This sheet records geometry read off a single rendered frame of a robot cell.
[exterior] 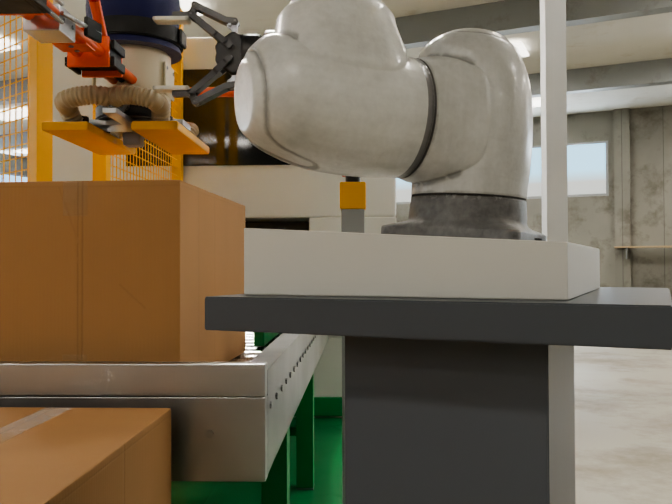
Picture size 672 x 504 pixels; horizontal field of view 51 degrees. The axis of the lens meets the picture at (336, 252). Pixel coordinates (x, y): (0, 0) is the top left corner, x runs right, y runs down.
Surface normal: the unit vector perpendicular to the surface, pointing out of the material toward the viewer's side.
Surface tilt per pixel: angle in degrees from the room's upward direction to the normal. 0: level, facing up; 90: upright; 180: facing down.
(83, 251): 90
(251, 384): 90
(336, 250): 90
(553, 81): 90
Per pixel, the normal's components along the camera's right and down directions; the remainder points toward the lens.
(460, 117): 0.33, 0.06
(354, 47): 0.35, -0.19
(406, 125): 0.46, 0.33
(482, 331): -0.42, -0.01
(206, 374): -0.04, -0.02
